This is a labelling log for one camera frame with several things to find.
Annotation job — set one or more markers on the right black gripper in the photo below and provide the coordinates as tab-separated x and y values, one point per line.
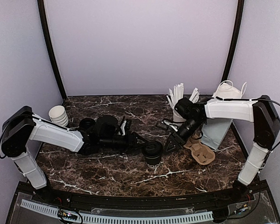
177	141

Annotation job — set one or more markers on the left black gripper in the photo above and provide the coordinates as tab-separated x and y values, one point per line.
131	141

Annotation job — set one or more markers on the black paper coffee cup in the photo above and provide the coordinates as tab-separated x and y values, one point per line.
153	162

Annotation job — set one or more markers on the brown cardboard cup carrier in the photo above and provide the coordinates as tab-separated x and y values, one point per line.
201	153

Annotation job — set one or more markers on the white paper bag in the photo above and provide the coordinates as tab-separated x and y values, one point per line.
216	129

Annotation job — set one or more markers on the stack of black lids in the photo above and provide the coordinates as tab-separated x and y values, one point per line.
86	123

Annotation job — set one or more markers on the stack of paper cups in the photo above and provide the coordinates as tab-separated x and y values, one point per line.
58	115

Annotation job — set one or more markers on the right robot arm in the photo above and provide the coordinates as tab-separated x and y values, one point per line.
260	111

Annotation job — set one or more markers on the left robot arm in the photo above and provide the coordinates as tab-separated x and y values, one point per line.
90	136

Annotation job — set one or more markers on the white cup holding straws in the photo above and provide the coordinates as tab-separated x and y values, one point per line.
177	118

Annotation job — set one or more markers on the green circuit board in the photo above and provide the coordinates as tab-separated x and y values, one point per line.
66	215

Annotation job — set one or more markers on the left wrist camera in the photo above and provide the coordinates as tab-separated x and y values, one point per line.
124	127

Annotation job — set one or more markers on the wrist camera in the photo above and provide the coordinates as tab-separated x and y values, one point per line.
124	127
167	125

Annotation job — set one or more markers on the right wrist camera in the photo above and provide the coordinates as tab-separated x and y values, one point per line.
167	125

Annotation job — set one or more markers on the black front table rail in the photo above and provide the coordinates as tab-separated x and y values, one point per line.
203	201

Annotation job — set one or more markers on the white slotted cable duct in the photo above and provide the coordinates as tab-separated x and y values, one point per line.
105	216

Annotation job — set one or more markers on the left black frame post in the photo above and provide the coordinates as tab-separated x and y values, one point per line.
50	50

